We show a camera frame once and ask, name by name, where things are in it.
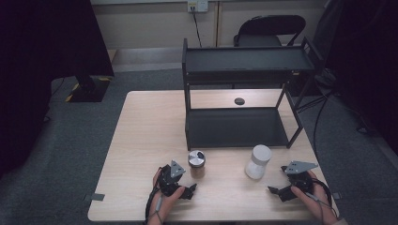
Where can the glass spice jar metal lid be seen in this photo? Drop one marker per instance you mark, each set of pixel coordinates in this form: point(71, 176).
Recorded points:
point(196, 160)

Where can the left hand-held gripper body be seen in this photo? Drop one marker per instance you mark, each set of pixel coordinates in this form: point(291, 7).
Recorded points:
point(169, 182)

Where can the grey tape piece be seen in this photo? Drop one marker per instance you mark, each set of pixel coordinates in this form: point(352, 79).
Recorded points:
point(95, 197)
point(336, 196)

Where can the black table grommet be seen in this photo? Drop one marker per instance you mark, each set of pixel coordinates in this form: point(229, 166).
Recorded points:
point(239, 101)

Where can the white wall outlet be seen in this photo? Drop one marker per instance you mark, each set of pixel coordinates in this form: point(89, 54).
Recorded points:
point(197, 4)

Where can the person's left hand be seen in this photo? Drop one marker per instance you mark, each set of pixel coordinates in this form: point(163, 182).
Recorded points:
point(162, 204)

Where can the black folding chair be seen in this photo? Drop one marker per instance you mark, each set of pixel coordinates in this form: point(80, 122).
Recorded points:
point(269, 28)

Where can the black stand base yellow tape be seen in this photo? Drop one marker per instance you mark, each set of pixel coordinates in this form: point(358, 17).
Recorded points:
point(90, 90)

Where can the person's right hand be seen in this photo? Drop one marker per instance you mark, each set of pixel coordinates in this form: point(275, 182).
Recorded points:
point(319, 203)

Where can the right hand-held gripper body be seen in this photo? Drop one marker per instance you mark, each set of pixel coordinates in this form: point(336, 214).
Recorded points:
point(300, 181)

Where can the white jar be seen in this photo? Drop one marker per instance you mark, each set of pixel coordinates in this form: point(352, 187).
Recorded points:
point(257, 165)

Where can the black two-tier shelf rack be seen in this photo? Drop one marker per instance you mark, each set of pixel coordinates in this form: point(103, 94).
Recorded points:
point(234, 128)

